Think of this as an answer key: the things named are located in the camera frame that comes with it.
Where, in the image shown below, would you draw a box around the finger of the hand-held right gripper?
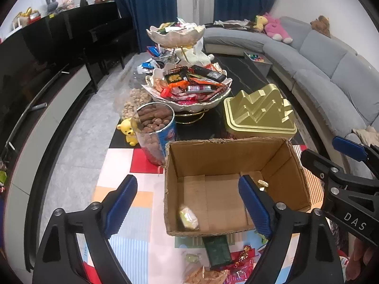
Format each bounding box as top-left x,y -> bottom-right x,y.
332,135 -> 379,180
300,148 -> 379,211

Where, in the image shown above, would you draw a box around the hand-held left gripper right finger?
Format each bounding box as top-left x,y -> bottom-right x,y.
238,174 -> 345,284

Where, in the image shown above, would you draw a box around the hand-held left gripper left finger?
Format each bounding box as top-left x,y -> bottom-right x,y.
32,174 -> 138,284

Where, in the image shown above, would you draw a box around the dark green snack packet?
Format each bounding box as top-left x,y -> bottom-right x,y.
203,235 -> 232,268

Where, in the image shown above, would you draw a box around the brown cardboard box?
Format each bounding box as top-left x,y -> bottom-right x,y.
164,138 -> 312,237

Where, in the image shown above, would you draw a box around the pink-red snack packet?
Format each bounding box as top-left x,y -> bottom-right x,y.
225,259 -> 255,284

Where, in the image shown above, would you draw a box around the yellow-green candy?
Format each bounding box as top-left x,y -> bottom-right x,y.
178,205 -> 199,231

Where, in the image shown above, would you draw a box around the clear jar of chocolate snacks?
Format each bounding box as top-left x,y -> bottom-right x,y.
131,102 -> 178,166

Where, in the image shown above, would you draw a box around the person's right hand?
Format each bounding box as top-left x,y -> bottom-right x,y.
352,237 -> 379,273

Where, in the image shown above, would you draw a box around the colourful patchwork mat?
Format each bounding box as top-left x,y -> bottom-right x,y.
80,145 -> 356,284

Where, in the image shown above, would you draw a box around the beige blanket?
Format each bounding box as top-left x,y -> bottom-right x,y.
352,126 -> 379,147

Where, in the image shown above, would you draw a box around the red and gold wrapped candy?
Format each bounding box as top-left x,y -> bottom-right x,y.
235,245 -> 255,265

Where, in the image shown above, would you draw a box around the yellow bear toy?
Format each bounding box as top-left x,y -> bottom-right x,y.
116,118 -> 138,147

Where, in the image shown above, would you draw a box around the gold mountain-lid candy tin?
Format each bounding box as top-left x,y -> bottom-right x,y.
223,83 -> 297,139

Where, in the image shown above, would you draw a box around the grey curved sofa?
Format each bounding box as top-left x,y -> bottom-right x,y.
203,16 -> 379,181

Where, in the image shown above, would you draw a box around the long television cabinet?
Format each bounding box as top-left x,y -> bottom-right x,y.
0,63 -> 98,273

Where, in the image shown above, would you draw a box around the clear bag of pistachios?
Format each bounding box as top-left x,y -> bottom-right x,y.
114,87 -> 153,122

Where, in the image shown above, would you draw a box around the grey bin of toys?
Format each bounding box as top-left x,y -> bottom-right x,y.
243,51 -> 273,79

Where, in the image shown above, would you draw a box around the brown teddy bear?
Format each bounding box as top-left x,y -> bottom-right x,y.
310,15 -> 330,38

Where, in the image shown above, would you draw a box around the pile of assorted snack packets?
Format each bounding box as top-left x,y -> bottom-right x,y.
152,64 -> 228,101
157,18 -> 202,33

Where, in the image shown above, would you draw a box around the pink plush toy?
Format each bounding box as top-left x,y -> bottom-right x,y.
263,13 -> 293,43

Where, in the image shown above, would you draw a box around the blue and white snack packet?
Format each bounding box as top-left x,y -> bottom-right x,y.
139,60 -> 162,74

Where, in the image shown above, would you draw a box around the yellow plush toy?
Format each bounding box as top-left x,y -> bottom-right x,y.
253,15 -> 268,31

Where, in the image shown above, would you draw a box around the pile of clothes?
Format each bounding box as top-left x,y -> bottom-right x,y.
213,19 -> 255,30

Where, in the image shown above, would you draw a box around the white tiered snack stand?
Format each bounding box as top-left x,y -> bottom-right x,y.
142,23 -> 233,125

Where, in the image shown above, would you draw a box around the black piano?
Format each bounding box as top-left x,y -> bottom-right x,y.
44,0 -> 134,92

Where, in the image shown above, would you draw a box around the gold and red ornaments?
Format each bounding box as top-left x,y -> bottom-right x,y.
12,7 -> 40,30

